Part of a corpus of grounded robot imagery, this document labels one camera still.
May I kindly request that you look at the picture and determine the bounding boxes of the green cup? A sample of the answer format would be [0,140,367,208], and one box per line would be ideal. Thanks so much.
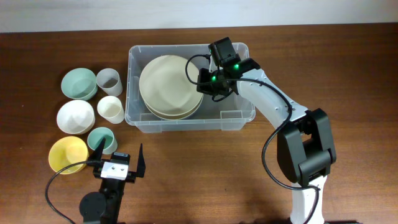
[87,127,118,154]

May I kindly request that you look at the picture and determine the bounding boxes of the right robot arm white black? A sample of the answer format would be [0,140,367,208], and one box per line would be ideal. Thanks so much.
[194,37,336,223]

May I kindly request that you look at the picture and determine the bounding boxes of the white bowl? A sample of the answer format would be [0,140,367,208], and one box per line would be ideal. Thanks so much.
[57,100,95,134]

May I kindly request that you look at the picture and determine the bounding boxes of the yellow bowl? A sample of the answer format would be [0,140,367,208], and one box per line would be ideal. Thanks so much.
[48,136,89,172]

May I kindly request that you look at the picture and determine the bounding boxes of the cream plate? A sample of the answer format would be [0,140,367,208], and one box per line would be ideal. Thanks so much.
[139,55,203,115]
[145,98,203,120]

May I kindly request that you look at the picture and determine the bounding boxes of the grey cup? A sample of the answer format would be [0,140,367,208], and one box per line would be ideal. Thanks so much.
[96,68,123,96]

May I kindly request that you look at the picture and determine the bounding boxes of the clear plastic storage container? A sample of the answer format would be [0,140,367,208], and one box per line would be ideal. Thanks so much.
[125,44,256,133]

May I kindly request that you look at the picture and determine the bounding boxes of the cream cup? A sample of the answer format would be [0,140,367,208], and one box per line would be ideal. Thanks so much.
[97,96,125,124]

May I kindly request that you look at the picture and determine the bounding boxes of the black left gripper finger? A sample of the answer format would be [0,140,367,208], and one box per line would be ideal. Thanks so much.
[136,144,146,178]
[89,138,106,161]

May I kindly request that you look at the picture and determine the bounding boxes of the green bowl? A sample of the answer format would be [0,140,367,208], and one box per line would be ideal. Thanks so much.
[61,68,98,101]

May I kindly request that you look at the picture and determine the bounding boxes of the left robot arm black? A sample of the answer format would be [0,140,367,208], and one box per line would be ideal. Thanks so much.
[79,138,146,224]

